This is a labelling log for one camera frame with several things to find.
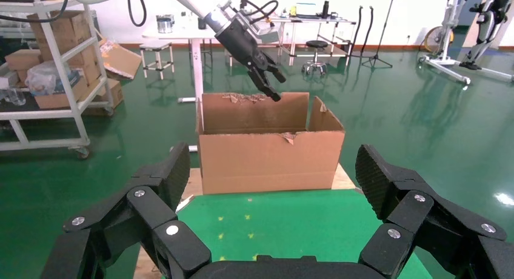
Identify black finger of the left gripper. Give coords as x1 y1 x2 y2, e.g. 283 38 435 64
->
246 67 282 103
262 62 287 84

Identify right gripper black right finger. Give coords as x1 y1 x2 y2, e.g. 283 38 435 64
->
355 144 514 279

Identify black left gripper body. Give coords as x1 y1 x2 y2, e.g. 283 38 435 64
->
215 18 278 73

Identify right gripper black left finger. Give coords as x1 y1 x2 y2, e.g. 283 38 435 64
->
40 142 212 279

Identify large open cardboard carton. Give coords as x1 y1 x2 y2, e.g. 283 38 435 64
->
196 91 346 196

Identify flat tilted cardboard sheet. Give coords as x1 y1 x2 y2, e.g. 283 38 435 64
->
99 39 142 81

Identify large cardboard storage box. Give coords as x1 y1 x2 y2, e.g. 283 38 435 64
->
27 10 96 62

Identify small cardboard storage box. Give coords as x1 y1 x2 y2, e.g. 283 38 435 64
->
4 49 43 72

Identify black round stool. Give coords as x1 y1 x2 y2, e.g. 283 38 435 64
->
301 40 330 77

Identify white desk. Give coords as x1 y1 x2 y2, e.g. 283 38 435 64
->
142 24 219 105

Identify metal pot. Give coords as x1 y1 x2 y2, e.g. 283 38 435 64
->
155 14 176 35

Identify small white square stool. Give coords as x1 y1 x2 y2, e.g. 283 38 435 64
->
139 41 176 79

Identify black curved pole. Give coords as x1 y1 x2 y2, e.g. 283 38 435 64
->
352 5 365 58
362 5 375 58

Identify black tripod stand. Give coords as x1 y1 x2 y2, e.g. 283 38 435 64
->
360 0 399 70

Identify green cloth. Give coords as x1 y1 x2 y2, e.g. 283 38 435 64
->
162 189 433 279

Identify white wheeled floor stand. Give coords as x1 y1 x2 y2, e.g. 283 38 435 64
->
417 0 514 86

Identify yellow round fan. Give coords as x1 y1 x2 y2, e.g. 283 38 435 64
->
423 25 455 55

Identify clear plastic bag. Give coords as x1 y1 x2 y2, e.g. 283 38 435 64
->
24 61 83 96

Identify white shelving rack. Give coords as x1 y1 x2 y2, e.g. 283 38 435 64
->
0 0 116 160

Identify clear plastic bottle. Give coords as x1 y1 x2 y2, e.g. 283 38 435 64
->
0 76 27 107

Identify grey humanoid robot legs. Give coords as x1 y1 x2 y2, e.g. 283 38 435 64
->
459 0 514 72

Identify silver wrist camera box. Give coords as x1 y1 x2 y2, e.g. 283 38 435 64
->
240 10 281 45

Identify thick black sleeved cable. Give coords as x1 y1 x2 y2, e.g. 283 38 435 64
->
222 0 279 25

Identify white tube frame table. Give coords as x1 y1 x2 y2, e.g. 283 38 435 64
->
224 13 359 67

